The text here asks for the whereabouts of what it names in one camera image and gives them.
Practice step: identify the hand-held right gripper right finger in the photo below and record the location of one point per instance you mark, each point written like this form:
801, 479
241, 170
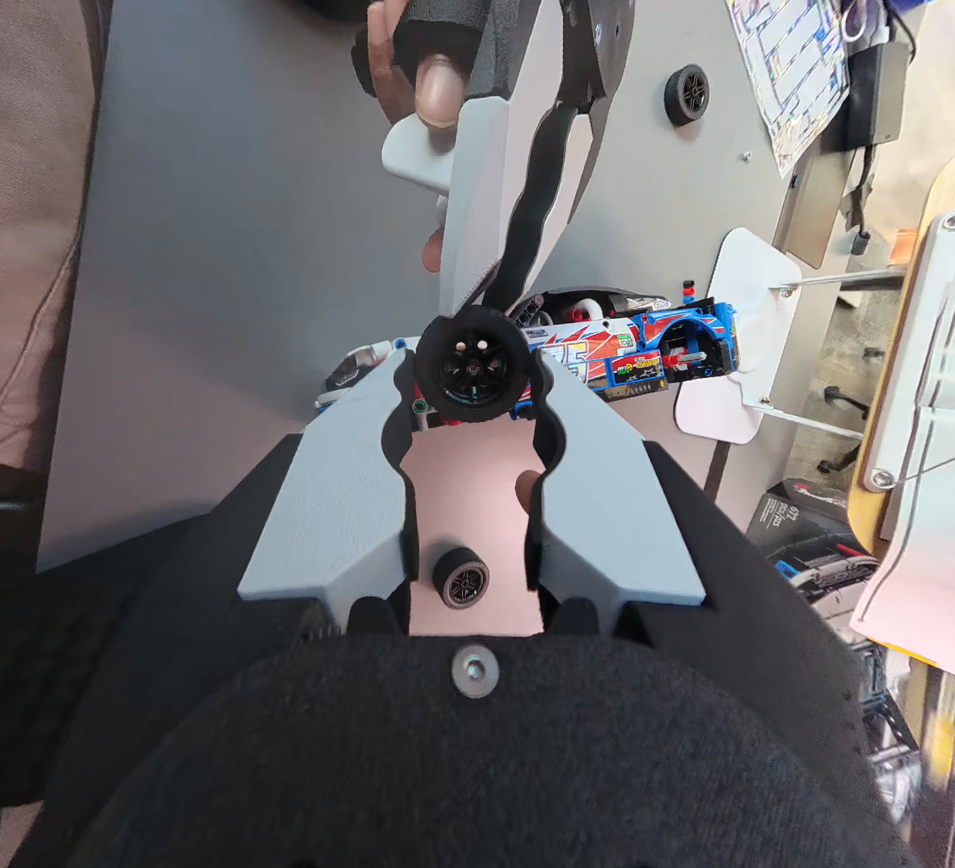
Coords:
612, 517

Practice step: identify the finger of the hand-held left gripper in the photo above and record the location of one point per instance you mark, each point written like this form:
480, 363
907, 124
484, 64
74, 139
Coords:
470, 211
537, 47

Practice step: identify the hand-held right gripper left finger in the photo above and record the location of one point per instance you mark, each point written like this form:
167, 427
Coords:
328, 502

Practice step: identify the black toy car wheel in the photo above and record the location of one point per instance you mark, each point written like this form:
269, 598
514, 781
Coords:
686, 96
474, 364
461, 577

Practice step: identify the brick-built toy race car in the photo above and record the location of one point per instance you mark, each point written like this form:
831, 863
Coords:
597, 353

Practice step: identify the grey desk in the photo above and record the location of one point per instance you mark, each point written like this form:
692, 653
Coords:
224, 286

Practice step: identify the person's right hand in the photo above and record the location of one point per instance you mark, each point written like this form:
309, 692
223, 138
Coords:
528, 491

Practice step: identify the black toy packaging box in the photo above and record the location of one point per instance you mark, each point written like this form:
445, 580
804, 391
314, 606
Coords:
806, 532

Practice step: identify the shiny sticker sheet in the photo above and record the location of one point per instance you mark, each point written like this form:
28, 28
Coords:
791, 62

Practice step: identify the black power adapter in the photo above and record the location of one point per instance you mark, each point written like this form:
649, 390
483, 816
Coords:
880, 92

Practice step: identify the white panel on wooden board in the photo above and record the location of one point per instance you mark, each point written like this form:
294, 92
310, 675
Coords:
918, 360

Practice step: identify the person's beige trousers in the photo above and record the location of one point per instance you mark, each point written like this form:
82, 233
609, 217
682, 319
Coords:
45, 137

